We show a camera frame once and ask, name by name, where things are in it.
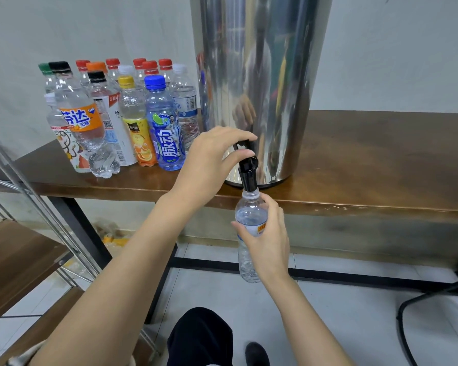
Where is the person's right hand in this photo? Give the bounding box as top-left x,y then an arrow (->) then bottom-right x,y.
231,193 -> 293,288

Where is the person's left hand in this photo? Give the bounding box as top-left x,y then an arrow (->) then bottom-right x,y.
168,126 -> 258,210

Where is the slim blue label plastic bottle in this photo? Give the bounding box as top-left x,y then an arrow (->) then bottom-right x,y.
235,188 -> 269,284

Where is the blue cap plastic bottle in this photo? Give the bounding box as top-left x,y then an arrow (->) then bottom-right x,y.
144,75 -> 186,171

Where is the white cap blue label bottle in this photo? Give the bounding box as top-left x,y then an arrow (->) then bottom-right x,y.
170,64 -> 203,151

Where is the yellow label plastic bottle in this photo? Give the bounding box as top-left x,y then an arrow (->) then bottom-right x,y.
118,75 -> 158,167

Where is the stainless steel water dispenser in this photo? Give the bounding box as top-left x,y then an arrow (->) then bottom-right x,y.
189,0 -> 334,191

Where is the orange label black cap bottle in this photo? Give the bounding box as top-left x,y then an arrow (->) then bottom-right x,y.
49,60 -> 122,180

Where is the white patterned label plastic bottle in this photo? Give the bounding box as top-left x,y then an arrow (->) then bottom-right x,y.
44,92 -> 91,174

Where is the green label plastic water bottle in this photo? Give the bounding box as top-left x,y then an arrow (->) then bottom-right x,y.
38,62 -> 56,95

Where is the wooden metal shelf rack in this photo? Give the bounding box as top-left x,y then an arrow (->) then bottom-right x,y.
0,126 -> 157,366

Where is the person's right forearm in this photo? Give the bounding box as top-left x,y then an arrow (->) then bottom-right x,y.
267,278 -> 356,366

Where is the person's left forearm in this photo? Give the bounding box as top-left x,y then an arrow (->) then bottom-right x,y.
26,196 -> 195,366

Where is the person's black shoe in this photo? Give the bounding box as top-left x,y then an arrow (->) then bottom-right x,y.
245,341 -> 271,366

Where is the person's black trouser leg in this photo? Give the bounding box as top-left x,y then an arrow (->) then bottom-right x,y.
166,307 -> 235,366

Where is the yellow debris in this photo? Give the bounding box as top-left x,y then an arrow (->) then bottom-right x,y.
99,228 -> 131,249

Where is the black metal table frame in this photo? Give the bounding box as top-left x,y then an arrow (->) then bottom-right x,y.
49,196 -> 458,325

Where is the wooden stool with black frame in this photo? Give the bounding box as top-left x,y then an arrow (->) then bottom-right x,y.
395,259 -> 458,366

